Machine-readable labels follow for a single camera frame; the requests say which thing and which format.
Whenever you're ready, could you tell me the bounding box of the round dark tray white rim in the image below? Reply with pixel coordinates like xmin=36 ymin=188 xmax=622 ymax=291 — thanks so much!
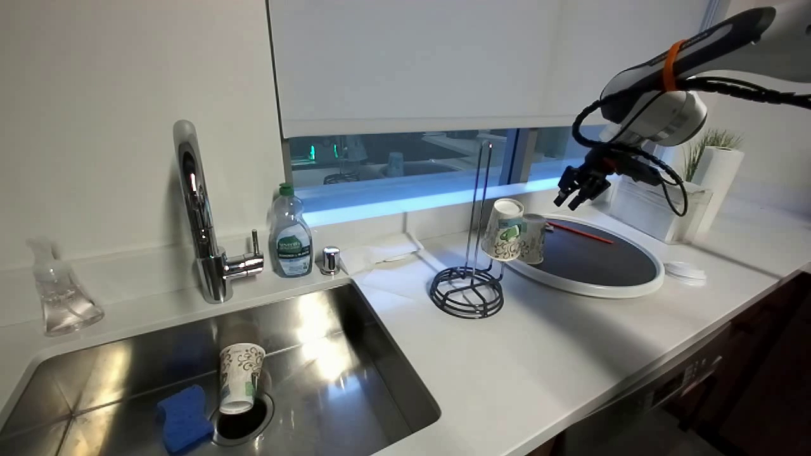
xmin=497 ymin=211 xmax=666 ymax=302

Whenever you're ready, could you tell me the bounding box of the stainless steel sink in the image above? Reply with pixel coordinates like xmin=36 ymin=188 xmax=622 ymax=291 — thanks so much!
xmin=0 ymin=280 xmax=444 ymax=456

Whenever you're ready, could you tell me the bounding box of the chrome kitchen faucet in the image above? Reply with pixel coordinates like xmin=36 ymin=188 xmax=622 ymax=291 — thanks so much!
xmin=173 ymin=119 xmax=266 ymax=305

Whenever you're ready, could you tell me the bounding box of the white rectangular container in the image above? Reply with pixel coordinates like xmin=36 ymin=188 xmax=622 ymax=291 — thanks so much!
xmin=606 ymin=172 xmax=709 ymax=248

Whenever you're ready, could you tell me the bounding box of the white plant pot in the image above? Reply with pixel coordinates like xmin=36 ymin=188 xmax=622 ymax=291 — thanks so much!
xmin=683 ymin=125 xmax=747 ymax=245

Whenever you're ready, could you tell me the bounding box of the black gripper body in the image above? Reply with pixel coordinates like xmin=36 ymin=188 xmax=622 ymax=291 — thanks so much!
xmin=573 ymin=143 xmax=645 ymax=193

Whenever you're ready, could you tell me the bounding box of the clear dish soap bottle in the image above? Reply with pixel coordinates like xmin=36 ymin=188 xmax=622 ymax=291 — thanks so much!
xmin=266 ymin=182 xmax=317 ymax=281

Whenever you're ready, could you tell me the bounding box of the orange flat stick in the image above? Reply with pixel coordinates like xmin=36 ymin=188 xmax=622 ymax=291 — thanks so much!
xmin=546 ymin=221 xmax=612 ymax=248

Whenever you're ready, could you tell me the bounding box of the clear glass vase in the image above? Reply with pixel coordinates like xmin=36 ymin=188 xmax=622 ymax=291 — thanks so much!
xmin=26 ymin=238 xmax=105 ymax=338

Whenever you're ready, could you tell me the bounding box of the small chrome sink knob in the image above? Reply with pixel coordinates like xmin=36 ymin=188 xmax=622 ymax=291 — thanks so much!
xmin=315 ymin=243 xmax=344 ymax=277

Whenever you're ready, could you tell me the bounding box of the blue sponge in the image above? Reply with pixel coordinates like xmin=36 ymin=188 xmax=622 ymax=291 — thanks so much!
xmin=157 ymin=382 xmax=214 ymax=456

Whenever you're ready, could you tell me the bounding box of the window pane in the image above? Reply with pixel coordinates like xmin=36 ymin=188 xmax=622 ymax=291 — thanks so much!
xmin=282 ymin=126 xmax=612 ymax=196

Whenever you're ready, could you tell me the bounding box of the black dishwasher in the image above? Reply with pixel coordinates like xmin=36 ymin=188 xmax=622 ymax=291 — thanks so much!
xmin=540 ymin=331 xmax=762 ymax=456

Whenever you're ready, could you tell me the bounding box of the white window blind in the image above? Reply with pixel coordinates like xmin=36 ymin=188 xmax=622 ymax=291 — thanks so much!
xmin=266 ymin=0 xmax=714 ymax=140

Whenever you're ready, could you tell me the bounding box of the white plastic cup lid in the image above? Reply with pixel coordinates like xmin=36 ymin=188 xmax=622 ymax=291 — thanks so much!
xmin=660 ymin=261 xmax=709 ymax=290

